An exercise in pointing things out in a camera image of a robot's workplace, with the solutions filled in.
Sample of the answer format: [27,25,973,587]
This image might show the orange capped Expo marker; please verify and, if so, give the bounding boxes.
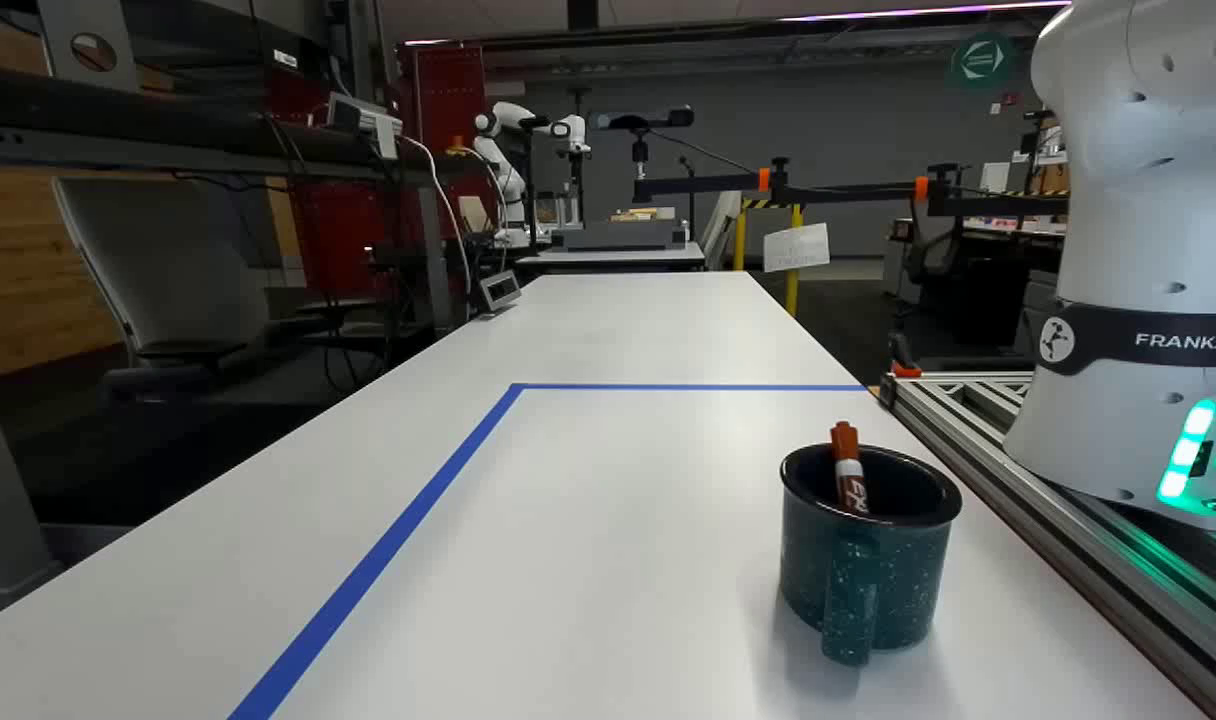
[830,422,866,515]

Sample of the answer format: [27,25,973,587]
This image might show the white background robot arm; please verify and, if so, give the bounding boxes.
[472,99,536,250]

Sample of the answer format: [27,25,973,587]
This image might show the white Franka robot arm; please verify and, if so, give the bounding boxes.
[1004,0,1216,534]

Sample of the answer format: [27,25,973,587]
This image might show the red cabinet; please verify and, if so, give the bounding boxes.
[291,45,483,298]

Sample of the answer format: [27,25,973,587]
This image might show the dark green speckled mug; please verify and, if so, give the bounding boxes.
[779,446,964,664]

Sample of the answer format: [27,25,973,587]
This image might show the black office chair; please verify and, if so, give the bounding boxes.
[54,179,291,401]

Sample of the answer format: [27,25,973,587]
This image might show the blue tape line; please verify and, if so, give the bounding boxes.
[229,381,855,720]

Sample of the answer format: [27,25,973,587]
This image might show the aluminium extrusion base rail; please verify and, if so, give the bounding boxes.
[876,372,1216,718]

